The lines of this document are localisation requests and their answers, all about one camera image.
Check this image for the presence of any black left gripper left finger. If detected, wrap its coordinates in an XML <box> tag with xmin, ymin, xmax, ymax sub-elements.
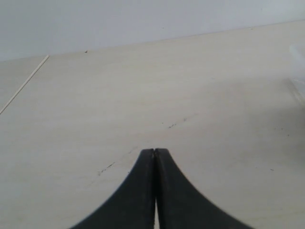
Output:
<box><xmin>73</xmin><ymin>149</ymin><xmax>155</xmax><ymax>229</ymax></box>

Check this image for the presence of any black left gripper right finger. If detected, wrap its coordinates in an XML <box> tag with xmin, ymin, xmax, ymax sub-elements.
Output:
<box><xmin>155</xmin><ymin>148</ymin><xmax>250</xmax><ymax>229</ymax></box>

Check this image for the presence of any clear plastic container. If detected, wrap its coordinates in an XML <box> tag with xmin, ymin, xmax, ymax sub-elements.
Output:
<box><xmin>284</xmin><ymin>43</ymin><xmax>305</xmax><ymax>110</ymax></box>

